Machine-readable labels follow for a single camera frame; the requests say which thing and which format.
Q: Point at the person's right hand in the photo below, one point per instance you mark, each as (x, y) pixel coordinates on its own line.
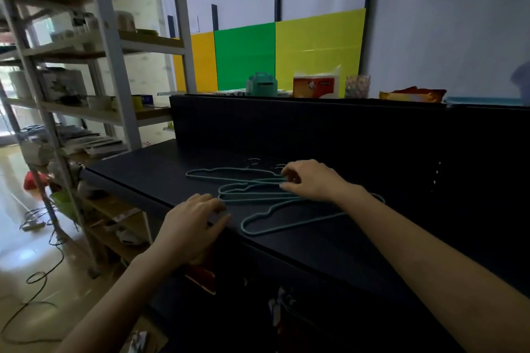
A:
(316, 181)

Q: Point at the person's left hand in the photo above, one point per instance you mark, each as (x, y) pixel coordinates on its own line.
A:
(186, 232)

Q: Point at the person's left thumb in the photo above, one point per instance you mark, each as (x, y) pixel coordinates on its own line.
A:
(218, 226)

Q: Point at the person's right thumb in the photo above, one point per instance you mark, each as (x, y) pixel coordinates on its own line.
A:
(291, 187)

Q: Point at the person's right forearm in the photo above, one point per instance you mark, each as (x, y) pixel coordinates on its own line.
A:
(430, 266)

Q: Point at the person's left forearm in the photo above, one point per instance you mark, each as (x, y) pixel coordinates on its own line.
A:
(120, 303)

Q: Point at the red packet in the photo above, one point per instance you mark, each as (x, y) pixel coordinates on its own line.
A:
(203, 278)

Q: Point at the black desk with back panel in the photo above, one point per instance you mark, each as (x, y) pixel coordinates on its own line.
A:
(331, 133)

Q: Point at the orange and white tissue box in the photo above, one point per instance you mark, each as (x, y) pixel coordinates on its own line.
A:
(316, 86)

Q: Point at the patterned cup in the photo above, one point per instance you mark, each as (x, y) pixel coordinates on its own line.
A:
(357, 86)

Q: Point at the orange snack bag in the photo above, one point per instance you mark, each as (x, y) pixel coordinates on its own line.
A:
(414, 95)

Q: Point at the stack of papers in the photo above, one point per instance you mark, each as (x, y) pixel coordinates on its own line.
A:
(89, 142)

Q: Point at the white power strip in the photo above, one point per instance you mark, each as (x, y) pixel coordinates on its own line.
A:
(34, 225)

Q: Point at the red bag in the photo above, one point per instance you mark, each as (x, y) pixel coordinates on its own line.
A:
(35, 181)

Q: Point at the grey metal shelving rack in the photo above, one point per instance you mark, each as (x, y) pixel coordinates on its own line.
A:
(111, 59)

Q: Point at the white printed box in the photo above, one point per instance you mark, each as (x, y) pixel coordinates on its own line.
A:
(64, 84)

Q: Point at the teal flat tray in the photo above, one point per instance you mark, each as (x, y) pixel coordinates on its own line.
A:
(484, 101)

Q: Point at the white paper roll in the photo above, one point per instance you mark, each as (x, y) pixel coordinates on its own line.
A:
(20, 84)

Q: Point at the green wall panel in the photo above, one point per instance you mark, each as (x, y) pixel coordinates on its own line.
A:
(244, 55)

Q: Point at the yellow wall panel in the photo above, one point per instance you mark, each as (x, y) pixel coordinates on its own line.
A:
(319, 42)

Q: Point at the orange wall panel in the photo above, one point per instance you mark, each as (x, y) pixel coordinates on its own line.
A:
(205, 63)

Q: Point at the black upright post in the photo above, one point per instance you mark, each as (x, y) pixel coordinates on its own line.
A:
(215, 17)
(277, 5)
(171, 26)
(367, 13)

